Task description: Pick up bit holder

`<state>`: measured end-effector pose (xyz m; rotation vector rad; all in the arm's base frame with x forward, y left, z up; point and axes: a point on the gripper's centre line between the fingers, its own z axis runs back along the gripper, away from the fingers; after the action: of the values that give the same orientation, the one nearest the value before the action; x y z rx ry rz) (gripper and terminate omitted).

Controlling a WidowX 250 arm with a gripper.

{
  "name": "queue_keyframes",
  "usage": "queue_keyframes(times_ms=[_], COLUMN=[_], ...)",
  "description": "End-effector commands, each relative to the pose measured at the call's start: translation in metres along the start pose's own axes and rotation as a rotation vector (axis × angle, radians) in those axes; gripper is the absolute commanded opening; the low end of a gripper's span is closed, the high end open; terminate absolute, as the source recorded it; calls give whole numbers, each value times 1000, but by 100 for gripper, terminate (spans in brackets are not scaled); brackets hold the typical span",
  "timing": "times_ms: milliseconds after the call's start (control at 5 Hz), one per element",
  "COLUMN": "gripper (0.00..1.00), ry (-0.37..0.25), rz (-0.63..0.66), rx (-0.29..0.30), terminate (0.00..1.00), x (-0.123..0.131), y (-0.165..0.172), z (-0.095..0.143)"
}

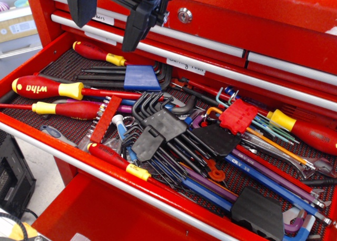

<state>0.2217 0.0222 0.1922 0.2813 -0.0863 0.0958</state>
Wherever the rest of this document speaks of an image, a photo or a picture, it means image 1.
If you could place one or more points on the blue white precision screwdriver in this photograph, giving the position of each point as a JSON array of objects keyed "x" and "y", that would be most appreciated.
[{"x": 117, "y": 120}]

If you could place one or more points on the large red yellow Wiha screwdriver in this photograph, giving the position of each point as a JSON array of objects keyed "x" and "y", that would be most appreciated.
[{"x": 36, "y": 87}]

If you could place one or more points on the black hex key set upper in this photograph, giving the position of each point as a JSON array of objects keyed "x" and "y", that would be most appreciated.
[{"x": 168, "y": 125}]

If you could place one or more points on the red yellow screwdriver front edge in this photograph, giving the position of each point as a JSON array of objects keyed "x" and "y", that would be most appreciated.
[{"x": 112, "y": 157}]

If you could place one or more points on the blue hex key holder set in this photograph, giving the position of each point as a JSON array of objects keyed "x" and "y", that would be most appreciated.
[{"x": 131, "y": 77}]

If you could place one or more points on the red tool cabinet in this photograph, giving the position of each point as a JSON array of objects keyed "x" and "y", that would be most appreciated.
[{"x": 279, "y": 52}]

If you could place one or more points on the black hex key set lower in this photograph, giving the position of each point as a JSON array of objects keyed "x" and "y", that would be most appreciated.
[{"x": 170, "y": 167}]

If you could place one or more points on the white label cutting tools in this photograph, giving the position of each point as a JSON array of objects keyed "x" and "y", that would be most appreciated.
[{"x": 185, "y": 66}]

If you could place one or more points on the black holder centre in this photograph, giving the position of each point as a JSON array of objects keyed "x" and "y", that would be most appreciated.
[{"x": 219, "y": 140}]

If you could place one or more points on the red holder coloured hex keys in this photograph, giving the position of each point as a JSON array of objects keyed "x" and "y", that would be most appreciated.
[{"x": 238, "y": 116}]

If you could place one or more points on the blue long hex key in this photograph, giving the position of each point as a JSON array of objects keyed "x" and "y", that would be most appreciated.
[{"x": 283, "y": 192}]

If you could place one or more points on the red bit holder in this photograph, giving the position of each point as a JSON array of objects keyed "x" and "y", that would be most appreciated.
[{"x": 106, "y": 112}]

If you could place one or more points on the round silver cabinet lock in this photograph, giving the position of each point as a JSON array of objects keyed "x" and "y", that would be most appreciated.
[{"x": 184, "y": 15}]

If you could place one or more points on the cardboard box on shelf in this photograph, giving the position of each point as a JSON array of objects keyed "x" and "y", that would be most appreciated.
[{"x": 17, "y": 28}]

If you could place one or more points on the orange plastic key clip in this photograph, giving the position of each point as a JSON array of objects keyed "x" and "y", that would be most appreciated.
[{"x": 214, "y": 172}]

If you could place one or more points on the black device on floor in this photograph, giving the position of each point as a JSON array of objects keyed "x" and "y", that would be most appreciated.
[{"x": 17, "y": 180}]

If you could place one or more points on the black holder large hex keys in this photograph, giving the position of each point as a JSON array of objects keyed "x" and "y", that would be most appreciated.
[{"x": 261, "y": 215}]

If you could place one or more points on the grey blue handle tool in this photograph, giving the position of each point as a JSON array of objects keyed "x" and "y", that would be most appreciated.
[{"x": 50, "y": 130}]

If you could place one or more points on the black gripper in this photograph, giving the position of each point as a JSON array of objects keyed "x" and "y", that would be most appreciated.
[{"x": 144, "y": 15}]

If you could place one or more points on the red yellow screwdriver back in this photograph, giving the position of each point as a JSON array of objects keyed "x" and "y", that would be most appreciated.
[{"x": 91, "y": 51}]

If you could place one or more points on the purple long hex key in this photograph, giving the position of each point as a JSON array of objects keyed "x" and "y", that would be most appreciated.
[{"x": 279, "y": 176}]

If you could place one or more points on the red yellow screwdriver right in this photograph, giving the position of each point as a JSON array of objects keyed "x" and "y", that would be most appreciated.
[{"x": 277, "y": 123}]

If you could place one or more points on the red yellow screwdriver front left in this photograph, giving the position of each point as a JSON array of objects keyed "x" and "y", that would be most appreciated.
[{"x": 81, "y": 110}]

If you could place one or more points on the open red drawer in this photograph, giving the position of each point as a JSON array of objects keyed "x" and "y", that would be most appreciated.
[{"x": 104, "y": 202}]

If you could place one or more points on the silver combination wrench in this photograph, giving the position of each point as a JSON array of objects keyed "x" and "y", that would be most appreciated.
[{"x": 322, "y": 165}]

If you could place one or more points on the black hex key set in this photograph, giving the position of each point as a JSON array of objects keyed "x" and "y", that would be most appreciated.
[
  {"x": 168, "y": 125},
  {"x": 170, "y": 167}
]

